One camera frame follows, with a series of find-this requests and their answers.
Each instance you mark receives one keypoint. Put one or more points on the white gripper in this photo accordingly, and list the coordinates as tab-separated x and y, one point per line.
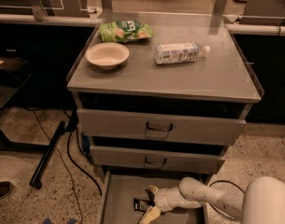
161	200

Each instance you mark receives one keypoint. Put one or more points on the black rxbar chocolate wrapper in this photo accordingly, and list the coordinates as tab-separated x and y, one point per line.
142	205

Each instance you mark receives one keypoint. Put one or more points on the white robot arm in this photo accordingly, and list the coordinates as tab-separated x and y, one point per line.
262	203

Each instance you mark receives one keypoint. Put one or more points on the grey bottom drawer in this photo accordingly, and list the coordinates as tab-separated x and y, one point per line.
123	185

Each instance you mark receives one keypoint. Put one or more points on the grey drawer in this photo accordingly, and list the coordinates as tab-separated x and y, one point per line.
157	160
167	128
123	185

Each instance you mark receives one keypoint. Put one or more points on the grey middle drawer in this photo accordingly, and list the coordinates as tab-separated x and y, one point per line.
157	160

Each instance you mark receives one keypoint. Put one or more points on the grey top drawer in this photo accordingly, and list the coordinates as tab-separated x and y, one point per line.
167	128

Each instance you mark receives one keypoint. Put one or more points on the grey metal drawer cabinet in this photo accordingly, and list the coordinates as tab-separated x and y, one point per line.
216	86

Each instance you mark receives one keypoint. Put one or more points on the clear plastic water bottle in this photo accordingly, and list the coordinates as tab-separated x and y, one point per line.
186	52

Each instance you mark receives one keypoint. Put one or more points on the white paper bowl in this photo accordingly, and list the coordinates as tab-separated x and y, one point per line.
107	56

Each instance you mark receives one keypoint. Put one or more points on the dark shoe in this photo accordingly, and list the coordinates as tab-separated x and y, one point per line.
5	189

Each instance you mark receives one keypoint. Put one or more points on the green snack bag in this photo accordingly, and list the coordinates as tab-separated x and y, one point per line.
124	31

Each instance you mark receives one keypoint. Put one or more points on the dark side table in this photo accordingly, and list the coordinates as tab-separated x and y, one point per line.
13	74

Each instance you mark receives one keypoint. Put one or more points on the black table leg frame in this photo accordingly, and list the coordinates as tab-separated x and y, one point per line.
45	150

